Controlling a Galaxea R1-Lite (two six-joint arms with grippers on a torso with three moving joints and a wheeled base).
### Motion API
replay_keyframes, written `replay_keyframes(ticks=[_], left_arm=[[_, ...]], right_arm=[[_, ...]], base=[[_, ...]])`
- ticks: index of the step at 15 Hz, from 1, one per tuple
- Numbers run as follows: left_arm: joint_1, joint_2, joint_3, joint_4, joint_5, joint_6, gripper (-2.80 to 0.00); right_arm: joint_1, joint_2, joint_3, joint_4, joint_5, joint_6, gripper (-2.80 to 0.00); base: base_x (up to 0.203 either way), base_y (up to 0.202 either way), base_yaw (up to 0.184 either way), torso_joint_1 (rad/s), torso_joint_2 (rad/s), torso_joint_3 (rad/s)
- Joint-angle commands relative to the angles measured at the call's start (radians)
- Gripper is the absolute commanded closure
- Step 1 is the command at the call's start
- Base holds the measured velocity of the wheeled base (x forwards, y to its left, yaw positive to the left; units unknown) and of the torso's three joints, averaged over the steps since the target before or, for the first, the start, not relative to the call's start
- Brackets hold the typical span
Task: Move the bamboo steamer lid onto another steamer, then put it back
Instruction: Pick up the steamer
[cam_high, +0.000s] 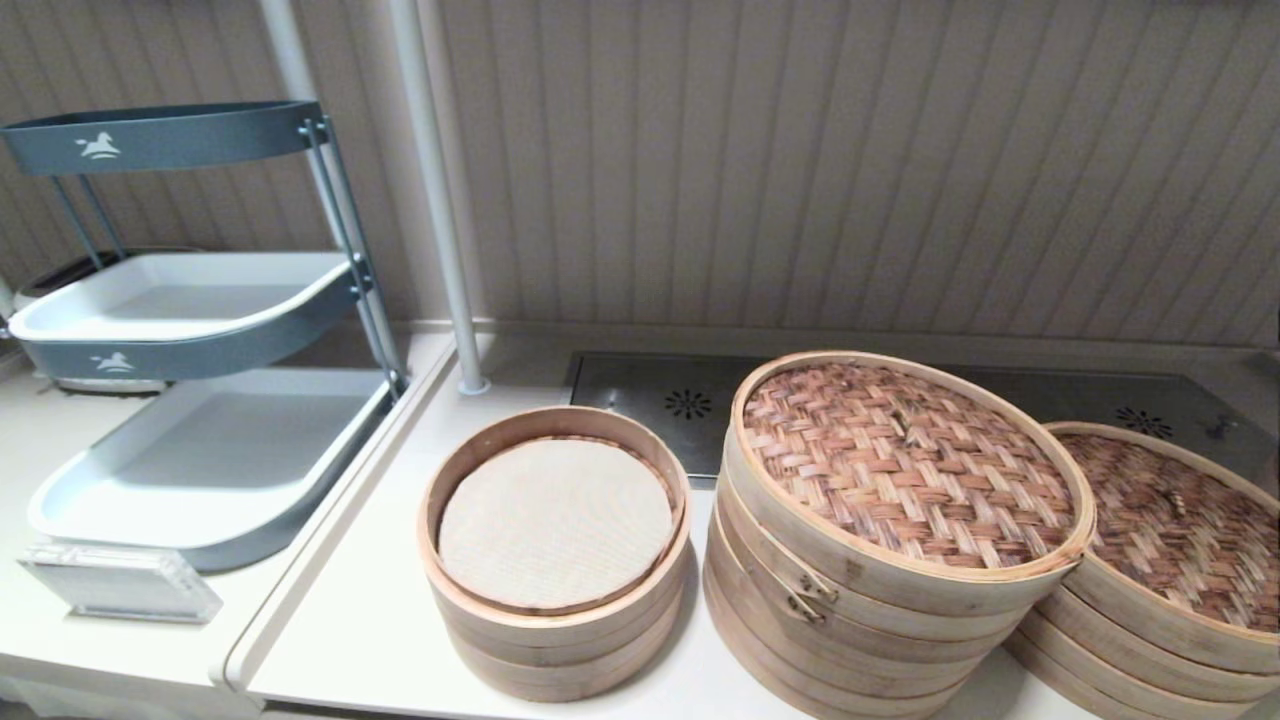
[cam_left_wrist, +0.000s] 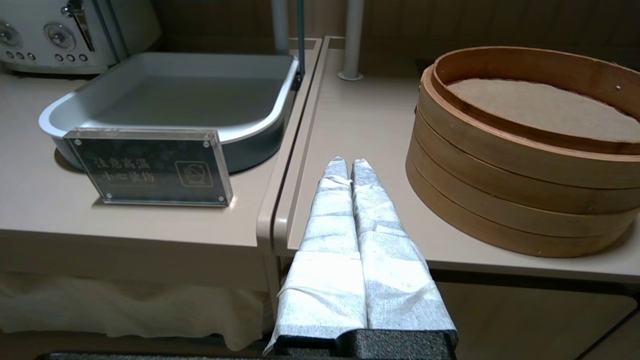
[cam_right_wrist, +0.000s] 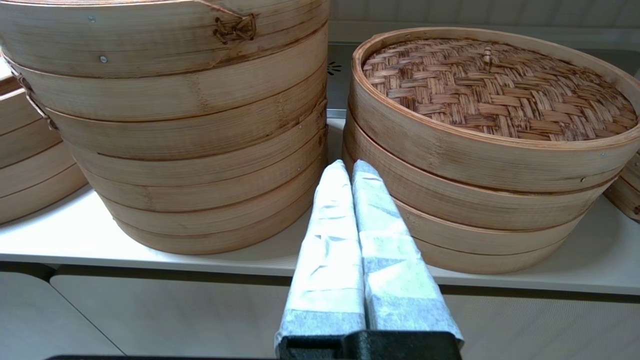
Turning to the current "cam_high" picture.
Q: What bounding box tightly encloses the woven bamboo steamer lid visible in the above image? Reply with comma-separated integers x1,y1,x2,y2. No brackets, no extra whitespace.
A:
1040,420,1280,676

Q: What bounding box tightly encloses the round white steamer liner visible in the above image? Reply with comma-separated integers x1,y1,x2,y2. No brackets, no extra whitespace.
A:
437,437,676,614

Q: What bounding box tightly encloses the small bamboo steamer basket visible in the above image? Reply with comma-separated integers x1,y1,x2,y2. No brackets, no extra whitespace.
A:
440,590,691,704
417,404,694,656

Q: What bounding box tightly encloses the middle bamboo steamer stack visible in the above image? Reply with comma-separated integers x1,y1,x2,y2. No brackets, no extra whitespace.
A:
723,349,1098,619

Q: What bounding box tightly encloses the large bamboo steamer basket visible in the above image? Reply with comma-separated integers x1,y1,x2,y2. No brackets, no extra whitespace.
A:
712,470,1046,686
1030,585,1280,706
703,540,986,720
1005,630,1280,720

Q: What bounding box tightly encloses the stainless steel vented panel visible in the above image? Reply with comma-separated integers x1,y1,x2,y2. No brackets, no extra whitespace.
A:
565,352,1280,493

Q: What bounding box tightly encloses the grey and white rack tray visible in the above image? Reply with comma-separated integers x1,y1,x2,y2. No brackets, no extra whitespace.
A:
27,365,403,574
5,250,373,382

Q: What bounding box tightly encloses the dark grey curved rack shelf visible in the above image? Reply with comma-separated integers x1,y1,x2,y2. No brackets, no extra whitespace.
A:
0,98,328,178

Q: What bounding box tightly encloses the clear acrylic sign holder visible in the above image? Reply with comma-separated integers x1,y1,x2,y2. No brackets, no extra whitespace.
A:
18,543,224,625

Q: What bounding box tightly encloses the grey metal rack frame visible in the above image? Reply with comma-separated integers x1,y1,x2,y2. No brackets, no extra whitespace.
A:
50,116,409,398

